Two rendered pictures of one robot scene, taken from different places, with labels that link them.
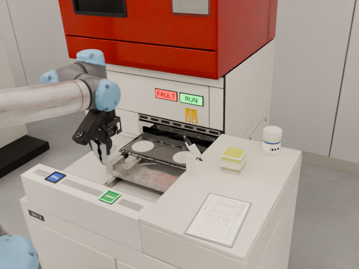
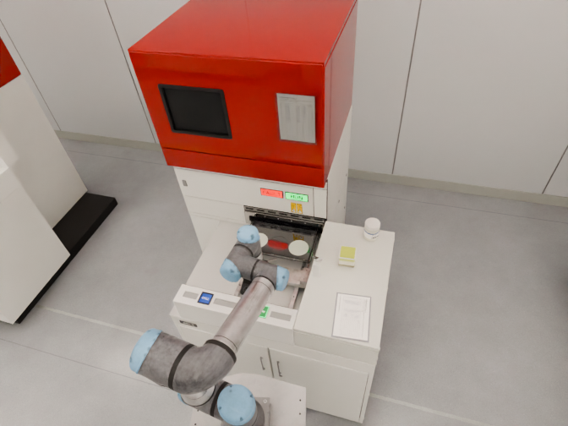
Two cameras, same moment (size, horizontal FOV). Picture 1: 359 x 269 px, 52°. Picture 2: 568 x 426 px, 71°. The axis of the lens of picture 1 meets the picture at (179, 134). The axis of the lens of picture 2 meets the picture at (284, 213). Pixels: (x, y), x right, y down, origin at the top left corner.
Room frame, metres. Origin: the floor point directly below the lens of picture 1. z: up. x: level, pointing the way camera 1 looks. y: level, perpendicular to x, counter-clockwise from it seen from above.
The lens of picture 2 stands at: (0.10, 0.29, 2.46)
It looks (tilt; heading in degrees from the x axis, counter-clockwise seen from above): 45 degrees down; 349
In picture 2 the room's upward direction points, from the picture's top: 5 degrees counter-clockwise
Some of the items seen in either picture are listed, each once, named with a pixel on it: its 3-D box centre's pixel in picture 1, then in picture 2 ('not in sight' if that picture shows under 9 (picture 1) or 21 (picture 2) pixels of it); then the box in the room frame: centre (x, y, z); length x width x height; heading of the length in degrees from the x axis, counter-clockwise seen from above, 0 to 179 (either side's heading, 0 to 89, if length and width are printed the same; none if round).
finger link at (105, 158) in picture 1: (109, 151); not in sight; (1.02, 0.22, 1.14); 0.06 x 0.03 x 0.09; 148
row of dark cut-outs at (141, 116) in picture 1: (177, 124); (283, 214); (1.54, 0.01, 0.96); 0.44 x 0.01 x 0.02; 59
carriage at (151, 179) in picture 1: (146, 177); (272, 273); (1.26, 0.14, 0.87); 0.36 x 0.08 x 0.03; 59
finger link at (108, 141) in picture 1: (104, 141); not in sight; (0.99, 0.23, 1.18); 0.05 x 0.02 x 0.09; 58
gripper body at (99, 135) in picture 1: (102, 119); not in sight; (1.03, 0.23, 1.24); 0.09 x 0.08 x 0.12; 148
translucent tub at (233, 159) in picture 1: (233, 160); (347, 256); (1.15, -0.19, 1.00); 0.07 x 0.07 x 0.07; 62
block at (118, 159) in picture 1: (115, 161); not in sight; (1.34, 0.28, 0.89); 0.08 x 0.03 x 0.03; 149
